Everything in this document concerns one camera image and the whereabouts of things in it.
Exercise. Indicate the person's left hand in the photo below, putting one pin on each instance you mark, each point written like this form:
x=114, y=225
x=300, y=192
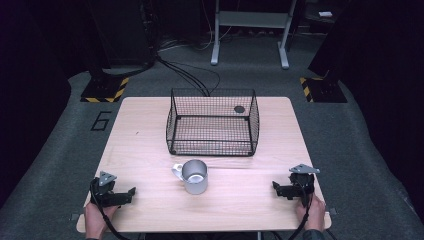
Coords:
x=96, y=216

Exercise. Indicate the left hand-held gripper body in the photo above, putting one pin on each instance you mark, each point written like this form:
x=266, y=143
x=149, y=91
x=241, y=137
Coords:
x=104, y=190

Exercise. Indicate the person's right hand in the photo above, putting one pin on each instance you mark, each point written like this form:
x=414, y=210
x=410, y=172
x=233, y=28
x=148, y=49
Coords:
x=313, y=213

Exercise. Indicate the metal cup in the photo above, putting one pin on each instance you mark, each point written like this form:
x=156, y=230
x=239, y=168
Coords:
x=195, y=176

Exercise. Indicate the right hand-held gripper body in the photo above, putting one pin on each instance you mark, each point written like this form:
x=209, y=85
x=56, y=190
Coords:
x=302, y=183

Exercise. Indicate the dark stand column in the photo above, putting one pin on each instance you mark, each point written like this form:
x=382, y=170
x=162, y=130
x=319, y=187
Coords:
x=100, y=40

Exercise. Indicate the white metal stand frame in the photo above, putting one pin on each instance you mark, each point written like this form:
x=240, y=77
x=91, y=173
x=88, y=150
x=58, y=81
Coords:
x=251, y=20

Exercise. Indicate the small white box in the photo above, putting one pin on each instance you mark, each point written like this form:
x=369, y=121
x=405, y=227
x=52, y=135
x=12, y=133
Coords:
x=325, y=14

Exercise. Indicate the black yellow striped base plate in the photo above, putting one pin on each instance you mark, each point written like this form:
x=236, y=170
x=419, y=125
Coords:
x=322, y=90
x=105, y=89

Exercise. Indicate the dark round table grommet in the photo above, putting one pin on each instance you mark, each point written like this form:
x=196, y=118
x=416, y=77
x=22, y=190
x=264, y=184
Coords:
x=239, y=109

